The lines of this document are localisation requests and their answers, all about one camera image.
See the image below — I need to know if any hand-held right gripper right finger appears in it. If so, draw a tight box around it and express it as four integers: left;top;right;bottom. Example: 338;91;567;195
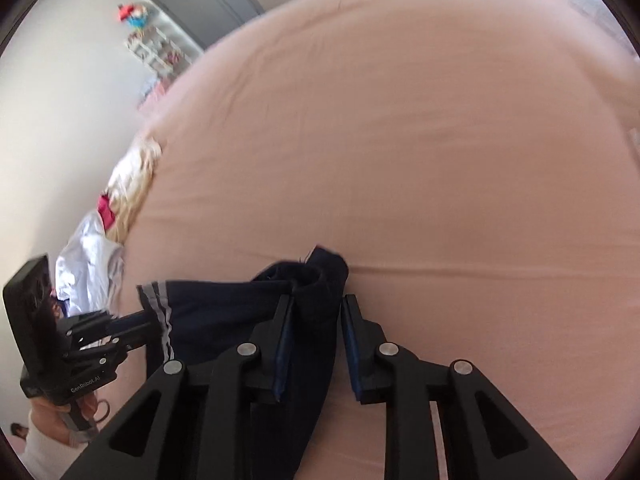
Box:
341;294;578;480

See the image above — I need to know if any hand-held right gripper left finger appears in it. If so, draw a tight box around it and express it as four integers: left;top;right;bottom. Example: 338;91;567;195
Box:
60;294;293;480

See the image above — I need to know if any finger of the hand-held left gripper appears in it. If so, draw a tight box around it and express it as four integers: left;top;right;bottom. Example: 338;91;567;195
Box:
72;312;156;358
62;311;118;343

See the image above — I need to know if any navy garment with white stripes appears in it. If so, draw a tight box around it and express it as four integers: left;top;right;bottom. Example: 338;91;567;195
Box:
137;245;351;480

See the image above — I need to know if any person's left hand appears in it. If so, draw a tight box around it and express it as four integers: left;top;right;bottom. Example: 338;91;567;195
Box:
30;395;110;445

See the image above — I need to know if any light blue shirt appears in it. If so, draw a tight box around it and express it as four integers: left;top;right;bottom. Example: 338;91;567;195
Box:
55;207;126;318

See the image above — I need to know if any hot pink garment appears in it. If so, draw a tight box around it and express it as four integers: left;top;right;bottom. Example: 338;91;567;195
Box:
96;192;117;231

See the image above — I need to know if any cream garment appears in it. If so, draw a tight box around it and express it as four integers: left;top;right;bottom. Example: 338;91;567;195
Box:
107;135;163;246

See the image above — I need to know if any bed with pink sheet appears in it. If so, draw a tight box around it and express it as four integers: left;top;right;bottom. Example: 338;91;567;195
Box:
117;0;640;480

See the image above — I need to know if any pink wrapped bouquet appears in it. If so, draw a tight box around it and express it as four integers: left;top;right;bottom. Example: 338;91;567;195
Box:
137;80;173;111

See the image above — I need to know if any white shelf rack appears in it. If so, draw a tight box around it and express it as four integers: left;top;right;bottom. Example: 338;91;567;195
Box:
125;27;196;81

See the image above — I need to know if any red and blue plush toy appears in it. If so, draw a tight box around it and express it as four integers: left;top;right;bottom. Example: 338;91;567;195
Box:
117;2;151;31

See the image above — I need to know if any pale pink pillow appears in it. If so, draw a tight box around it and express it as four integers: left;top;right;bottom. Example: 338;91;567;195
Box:
520;0;636;61

